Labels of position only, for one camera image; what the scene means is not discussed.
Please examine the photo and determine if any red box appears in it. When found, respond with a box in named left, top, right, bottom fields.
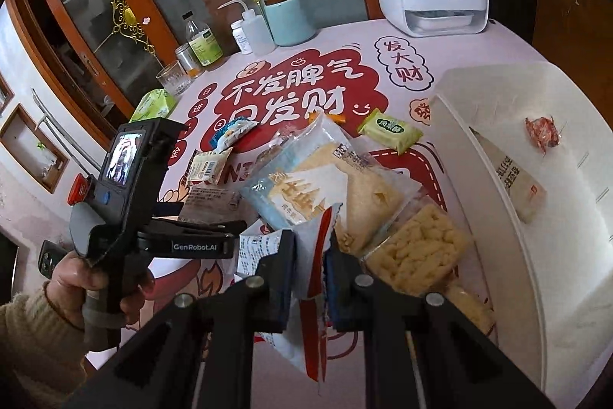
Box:
left=67, top=174, right=97, bottom=206

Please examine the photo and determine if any glass bottle with green label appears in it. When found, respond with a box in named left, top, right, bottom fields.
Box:
left=181, top=11, right=225, bottom=67

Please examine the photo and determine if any green tissue pack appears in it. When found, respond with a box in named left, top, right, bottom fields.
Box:
left=129, top=89, right=177, bottom=122

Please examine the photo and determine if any small orange snack packet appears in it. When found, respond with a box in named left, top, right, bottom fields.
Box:
left=309, top=111, right=349, bottom=125

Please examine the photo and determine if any wooden wall frame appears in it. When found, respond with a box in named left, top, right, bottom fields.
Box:
left=0, top=105, right=70, bottom=194

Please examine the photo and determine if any white plastic storage bin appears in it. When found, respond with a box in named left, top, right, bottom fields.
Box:
left=428, top=61, right=613, bottom=409

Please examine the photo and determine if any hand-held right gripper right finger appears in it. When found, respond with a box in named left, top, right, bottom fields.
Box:
left=324, top=248, right=556, bottom=409

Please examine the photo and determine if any teal canister with brown lid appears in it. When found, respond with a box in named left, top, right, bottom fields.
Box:
left=263, top=0, right=317, bottom=47

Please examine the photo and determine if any brown snack packet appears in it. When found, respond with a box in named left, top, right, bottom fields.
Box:
left=179, top=185, right=243, bottom=223

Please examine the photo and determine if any small white pill bottle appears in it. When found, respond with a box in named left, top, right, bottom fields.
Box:
left=230, top=20, right=254, bottom=55

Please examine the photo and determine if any yellow puff snack packet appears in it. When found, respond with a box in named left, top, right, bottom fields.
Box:
left=443, top=284, right=496, bottom=338
left=361, top=203, right=472, bottom=297

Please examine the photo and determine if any clear rice cracker packet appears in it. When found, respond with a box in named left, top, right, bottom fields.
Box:
left=294, top=136, right=427, bottom=254

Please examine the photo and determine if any green snack packet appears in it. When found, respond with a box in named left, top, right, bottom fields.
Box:
left=358, top=108, right=425, bottom=153

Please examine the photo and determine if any white red-edged snack packet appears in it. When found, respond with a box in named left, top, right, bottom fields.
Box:
left=234, top=203, right=346, bottom=383

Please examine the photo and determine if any person's left forearm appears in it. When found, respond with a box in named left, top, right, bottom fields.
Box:
left=0, top=291, right=97, bottom=409

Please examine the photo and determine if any person's left hand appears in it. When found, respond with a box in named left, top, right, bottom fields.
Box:
left=45, top=253, right=156, bottom=328

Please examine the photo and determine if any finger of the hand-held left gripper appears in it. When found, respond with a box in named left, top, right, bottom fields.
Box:
left=153, top=218, right=248, bottom=238

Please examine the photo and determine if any clear glass tumbler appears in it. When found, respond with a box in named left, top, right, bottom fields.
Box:
left=156, top=61, right=190, bottom=97

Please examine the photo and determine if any red wrapped candy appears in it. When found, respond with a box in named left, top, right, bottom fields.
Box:
left=523, top=116, right=561, bottom=148

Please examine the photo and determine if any orange wooden cabinet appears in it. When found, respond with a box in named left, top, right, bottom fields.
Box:
left=531, top=0, right=613, bottom=69

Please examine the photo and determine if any beige paper snack packet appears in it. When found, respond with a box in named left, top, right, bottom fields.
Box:
left=469, top=128, right=548, bottom=224

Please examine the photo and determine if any white squeeze wash bottle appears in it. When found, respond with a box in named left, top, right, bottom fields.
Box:
left=218, top=0, right=276, bottom=55

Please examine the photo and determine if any dark mobile phone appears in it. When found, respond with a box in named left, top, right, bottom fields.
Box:
left=37, top=239, right=70, bottom=280

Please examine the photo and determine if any small blue snack packet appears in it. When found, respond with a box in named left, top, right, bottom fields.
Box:
left=209, top=117, right=254, bottom=151

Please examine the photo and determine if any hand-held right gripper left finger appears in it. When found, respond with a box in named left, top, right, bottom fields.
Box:
left=62, top=229, right=296, bottom=409

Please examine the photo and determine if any small glass jar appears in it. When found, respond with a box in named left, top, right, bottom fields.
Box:
left=174, top=44, right=206, bottom=79

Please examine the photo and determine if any blue white cracker packet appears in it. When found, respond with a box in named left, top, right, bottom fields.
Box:
left=239, top=114, right=352, bottom=230

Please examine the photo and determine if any small cream snack packet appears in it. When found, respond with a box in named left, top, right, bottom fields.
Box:
left=184, top=148, right=234, bottom=186

